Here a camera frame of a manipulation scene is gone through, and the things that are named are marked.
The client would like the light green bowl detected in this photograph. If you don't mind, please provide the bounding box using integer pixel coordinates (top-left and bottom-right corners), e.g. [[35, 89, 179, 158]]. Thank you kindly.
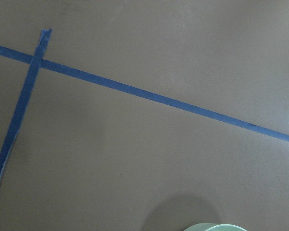
[[184, 223, 246, 231]]

